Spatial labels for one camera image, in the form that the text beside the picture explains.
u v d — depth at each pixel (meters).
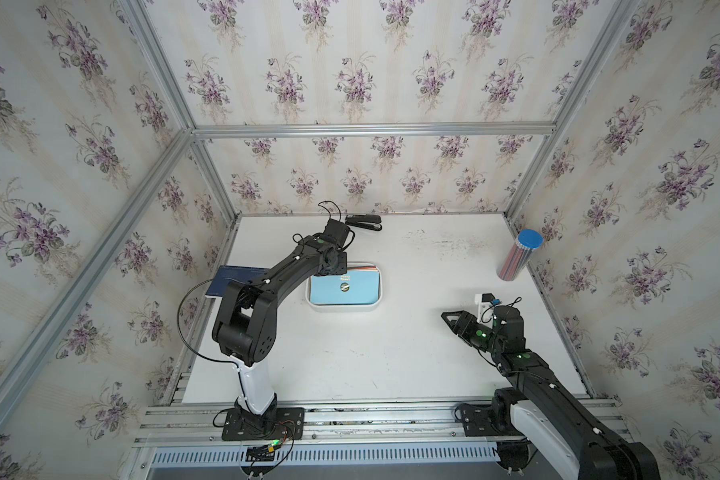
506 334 0.65
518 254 0.91
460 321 0.76
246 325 0.48
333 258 0.68
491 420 0.73
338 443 0.71
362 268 0.96
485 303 0.78
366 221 1.15
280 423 0.73
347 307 0.92
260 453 0.72
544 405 0.53
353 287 0.94
